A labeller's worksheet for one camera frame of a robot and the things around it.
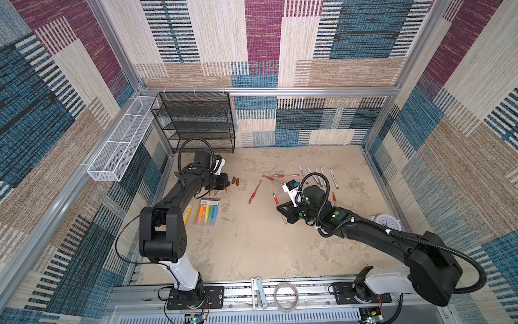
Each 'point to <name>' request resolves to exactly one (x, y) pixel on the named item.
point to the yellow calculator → (187, 213)
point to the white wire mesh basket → (112, 160)
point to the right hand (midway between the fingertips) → (281, 210)
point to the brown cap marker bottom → (309, 171)
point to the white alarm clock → (388, 221)
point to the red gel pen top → (280, 175)
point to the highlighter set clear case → (208, 212)
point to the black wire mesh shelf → (196, 121)
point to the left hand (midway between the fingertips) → (228, 182)
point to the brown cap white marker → (301, 171)
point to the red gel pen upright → (253, 194)
